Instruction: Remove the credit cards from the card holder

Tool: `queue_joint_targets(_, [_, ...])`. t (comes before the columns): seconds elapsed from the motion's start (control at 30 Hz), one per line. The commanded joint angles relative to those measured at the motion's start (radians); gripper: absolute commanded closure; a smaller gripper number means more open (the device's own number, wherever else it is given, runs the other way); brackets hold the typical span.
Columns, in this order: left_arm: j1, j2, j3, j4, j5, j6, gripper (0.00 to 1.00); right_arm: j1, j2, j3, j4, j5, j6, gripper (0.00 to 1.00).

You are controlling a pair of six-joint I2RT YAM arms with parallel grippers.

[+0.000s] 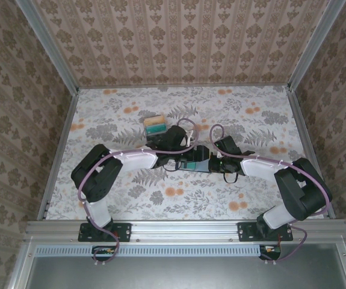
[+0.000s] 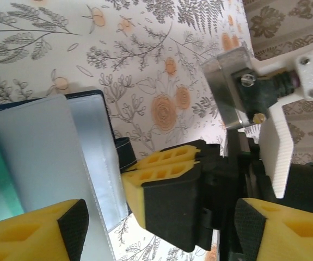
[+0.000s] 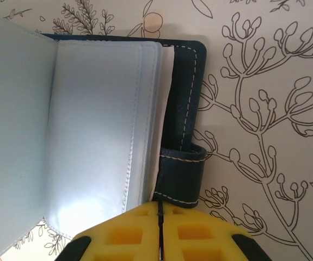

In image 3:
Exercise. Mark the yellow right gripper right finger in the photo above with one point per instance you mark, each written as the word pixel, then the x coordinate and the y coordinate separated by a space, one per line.
pixel 199 239

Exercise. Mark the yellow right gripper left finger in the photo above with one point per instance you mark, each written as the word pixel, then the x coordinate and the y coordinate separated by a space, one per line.
pixel 123 236

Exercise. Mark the dark blue card holder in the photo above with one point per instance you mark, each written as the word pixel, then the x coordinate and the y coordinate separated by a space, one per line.
pixel 96 122

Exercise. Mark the white paper insert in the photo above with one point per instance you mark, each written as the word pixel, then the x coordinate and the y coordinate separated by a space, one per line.
pixel 166 81

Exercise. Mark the floral print tablecloth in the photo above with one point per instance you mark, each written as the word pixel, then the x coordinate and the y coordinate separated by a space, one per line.
pixel 254 81

